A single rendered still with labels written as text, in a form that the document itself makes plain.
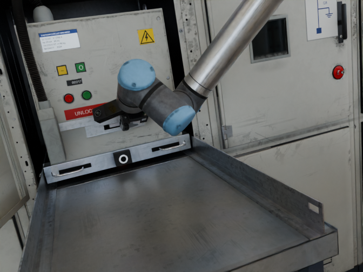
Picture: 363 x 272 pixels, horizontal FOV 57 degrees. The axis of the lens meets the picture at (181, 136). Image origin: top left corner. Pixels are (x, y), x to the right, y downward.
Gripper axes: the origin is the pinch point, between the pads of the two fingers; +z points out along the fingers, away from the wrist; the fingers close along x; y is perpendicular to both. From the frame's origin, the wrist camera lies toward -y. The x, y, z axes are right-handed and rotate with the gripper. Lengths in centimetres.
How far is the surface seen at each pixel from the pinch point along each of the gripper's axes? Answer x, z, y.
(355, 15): 23, -13, 105
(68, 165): -7.3, 9.4, -20.2
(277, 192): -38, -39, 26
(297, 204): -42, -45, 26
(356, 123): -18, 11, 105
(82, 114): 7.8, 1.9, -11.7
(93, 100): 11.2, -0.1, -7.2
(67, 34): 30.9, -11.5, -10.8
